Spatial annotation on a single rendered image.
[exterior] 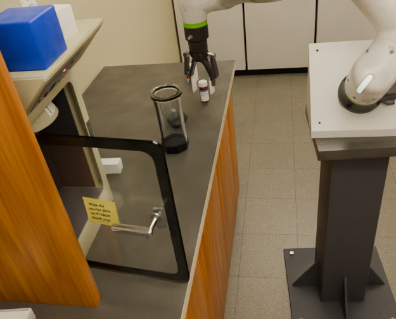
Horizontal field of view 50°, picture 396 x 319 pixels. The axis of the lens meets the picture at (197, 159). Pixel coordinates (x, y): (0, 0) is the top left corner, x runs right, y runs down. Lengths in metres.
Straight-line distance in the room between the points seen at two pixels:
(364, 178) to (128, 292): 0.97
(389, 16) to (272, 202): 1.57
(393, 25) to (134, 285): 1.02
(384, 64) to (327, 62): 0.30
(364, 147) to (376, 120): 0.11
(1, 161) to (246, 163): 2.30
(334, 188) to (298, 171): 1.25
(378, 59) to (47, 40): 0.91
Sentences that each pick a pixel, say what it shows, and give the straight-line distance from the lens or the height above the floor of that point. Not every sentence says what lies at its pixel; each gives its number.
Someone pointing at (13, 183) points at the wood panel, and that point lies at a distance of 0.89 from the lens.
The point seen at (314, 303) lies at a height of 0.02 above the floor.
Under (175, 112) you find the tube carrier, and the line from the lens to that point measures 1.44.
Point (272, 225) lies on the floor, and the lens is 2.53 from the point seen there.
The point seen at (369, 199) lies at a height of 0.66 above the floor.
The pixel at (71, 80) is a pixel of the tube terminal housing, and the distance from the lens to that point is 1.15.
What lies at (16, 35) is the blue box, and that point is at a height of 1.58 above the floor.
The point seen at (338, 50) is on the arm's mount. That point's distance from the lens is 1.62.
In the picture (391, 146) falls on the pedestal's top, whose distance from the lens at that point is 1.54.
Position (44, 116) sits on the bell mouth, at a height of 1.34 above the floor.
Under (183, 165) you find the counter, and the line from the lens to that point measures 1.45.
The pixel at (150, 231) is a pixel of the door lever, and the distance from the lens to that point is 0.85.
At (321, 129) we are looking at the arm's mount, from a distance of 1.54.
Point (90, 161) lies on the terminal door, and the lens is 0.86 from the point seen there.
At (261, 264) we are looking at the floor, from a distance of 2.34.
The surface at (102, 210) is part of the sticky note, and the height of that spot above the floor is 1.20.
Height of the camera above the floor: 1.80
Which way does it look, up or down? 36 degrees down
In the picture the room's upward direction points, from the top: 8 degrees counter-clockwise
